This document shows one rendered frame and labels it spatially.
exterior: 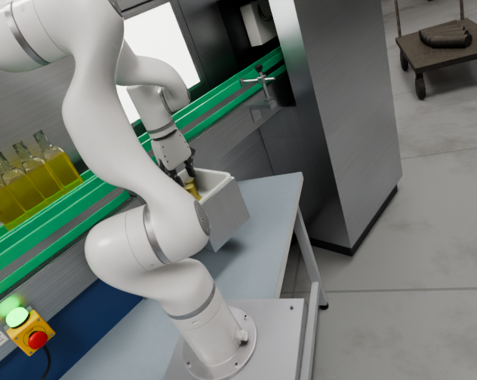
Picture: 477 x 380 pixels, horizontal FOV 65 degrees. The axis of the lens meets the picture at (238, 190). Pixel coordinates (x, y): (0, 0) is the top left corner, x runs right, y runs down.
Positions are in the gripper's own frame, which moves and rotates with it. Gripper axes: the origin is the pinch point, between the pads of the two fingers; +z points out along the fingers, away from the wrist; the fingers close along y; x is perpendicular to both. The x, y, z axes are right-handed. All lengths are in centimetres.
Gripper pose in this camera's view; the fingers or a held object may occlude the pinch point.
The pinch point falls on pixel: (184, 176)
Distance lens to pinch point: 117.6
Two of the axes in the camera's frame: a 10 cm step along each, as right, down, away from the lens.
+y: -6.4, 5.7, -5.2
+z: 3.2, 8.1, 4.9
